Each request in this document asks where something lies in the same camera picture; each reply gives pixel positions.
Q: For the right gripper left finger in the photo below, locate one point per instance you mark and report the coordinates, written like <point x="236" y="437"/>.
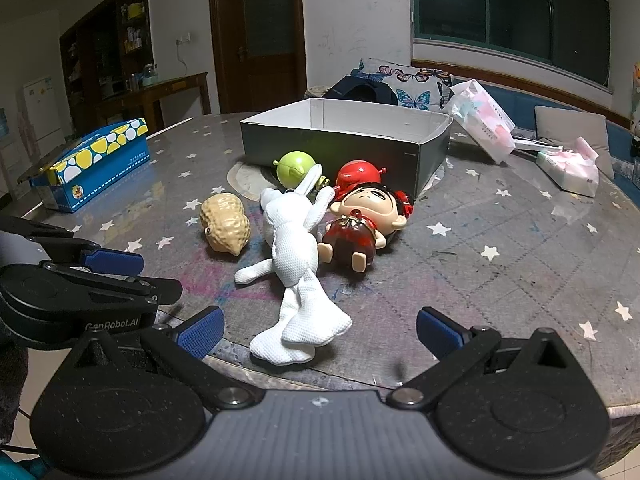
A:
<point x="180" y="351"/>

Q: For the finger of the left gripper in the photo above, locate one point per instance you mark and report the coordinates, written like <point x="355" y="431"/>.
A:
<point x="78" y="252"/>
<point x="37" y="232"/>

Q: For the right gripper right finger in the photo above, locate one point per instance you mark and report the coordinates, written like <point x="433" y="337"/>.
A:
<point x="461" y="352"/>

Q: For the tan peanut toy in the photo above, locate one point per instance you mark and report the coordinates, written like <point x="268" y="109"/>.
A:
<point x="225" y="224"/>

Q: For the red dress doll figure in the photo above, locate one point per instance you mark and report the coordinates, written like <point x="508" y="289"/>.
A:
<point x="366" y="218"/>

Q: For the white plush rabbit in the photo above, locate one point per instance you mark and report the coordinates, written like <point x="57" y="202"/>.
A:
<point x="308" y="318"/>

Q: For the green round toy figure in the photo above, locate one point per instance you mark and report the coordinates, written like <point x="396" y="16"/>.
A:
<point x="292" y="167"/>

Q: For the blue yellow tissue box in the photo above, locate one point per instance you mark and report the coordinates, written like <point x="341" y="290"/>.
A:
<point x="91" y="166"/>

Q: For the white refrigerator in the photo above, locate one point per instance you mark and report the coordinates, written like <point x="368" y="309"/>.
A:
<point x="42" y="110"/>

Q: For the wooden side table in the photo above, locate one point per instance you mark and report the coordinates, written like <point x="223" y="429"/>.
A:
<point x="148" y="99"/>

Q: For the grey white cardboard box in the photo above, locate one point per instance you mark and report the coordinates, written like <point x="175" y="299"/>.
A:
<point x="409" y="144"/>

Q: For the small pink tissue pack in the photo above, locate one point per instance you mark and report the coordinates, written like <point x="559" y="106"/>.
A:
<point x="574" y="169"/>

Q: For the plastic bag of pink packs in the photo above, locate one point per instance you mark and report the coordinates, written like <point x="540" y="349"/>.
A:
<point x="483" y="119"/>

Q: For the grey cushion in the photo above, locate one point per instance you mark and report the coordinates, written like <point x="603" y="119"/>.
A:
<point x="563" y="127"/>

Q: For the blue sofa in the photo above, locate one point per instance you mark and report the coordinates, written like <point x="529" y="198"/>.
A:
<point x="520" y="106"/>

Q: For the butterfly print pillow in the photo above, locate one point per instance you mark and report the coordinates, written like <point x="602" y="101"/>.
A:
<point x="419" y="88"/>

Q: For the dark navy backpack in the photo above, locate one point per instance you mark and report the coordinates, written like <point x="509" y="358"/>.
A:
<point x="351" y="88"/>

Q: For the dark wooden door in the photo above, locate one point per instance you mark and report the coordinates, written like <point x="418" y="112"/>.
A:
<point x="259" y="53"/>

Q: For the dark green framed window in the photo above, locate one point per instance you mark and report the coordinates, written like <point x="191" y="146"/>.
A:
<point x="572" y="35"/>

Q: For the dark wall shelf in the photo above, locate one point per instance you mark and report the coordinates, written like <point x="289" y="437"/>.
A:
<point x="103" y="57"/>

